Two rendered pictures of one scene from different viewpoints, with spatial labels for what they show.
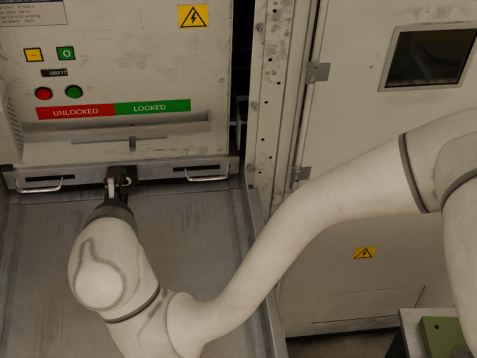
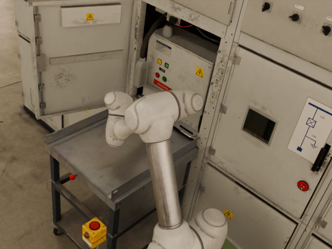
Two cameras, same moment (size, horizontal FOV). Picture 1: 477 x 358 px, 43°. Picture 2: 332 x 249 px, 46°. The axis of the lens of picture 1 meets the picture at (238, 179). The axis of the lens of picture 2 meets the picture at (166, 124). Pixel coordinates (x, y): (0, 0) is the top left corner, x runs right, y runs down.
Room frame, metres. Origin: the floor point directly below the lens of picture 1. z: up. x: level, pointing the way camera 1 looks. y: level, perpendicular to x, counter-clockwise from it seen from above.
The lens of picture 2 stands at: (-0.51, -1.24, 2.35)
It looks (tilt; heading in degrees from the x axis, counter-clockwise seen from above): 36 degrees down; 46
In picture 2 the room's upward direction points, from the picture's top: 10 degrees clockwise
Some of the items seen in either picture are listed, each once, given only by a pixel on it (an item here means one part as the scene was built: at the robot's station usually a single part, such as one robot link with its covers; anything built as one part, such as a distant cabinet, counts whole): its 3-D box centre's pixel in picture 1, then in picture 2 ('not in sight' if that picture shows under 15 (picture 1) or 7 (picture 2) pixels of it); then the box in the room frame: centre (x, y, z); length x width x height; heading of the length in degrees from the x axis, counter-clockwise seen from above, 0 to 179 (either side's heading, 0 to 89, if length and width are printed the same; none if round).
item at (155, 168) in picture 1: (124, 165); (169, 115); (0.96, 0.27, 0.89); 0.54 x 0.05 x 0.06; 99
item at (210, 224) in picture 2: not in sight; (207, 230); (0.50, -0.57, 0.94); 0.18 x 0.16 x 0.22; 178
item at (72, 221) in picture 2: not in sight; (119, 190); (0.57, 0.21, 0.46); 0.64 x 0.58 x 0.66; 9
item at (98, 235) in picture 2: not in sight; (94, 232); (0.10, -0.25, 0.85); 0.08 x 0.08 x 0.10; 9
